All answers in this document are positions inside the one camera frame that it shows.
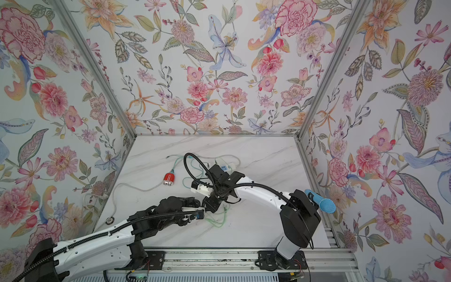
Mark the white charger green cable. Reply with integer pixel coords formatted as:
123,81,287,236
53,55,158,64
204,204,231,228

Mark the white power strip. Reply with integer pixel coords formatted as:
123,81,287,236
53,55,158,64
103,154,242,221

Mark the red electric shaver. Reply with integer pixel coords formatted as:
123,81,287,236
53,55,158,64
163,170,175,186

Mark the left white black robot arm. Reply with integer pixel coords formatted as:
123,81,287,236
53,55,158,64
14,196,204,282

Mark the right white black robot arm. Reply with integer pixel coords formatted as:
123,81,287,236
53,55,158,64
183,153,321,271

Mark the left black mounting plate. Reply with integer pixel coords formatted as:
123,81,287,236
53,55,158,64
115,242,166,270

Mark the black mounting plate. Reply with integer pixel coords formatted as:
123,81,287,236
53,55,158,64
115,242,166,270
254,247,308,271

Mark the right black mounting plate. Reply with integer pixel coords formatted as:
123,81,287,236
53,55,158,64
254,247,308,271

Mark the blue microphone on stand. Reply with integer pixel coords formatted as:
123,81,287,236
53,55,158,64
304,189,337,214

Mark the small round ring object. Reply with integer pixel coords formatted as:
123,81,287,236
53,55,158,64
105,216,115,225

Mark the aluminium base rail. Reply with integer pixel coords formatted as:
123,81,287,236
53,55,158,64
56,248,360,274

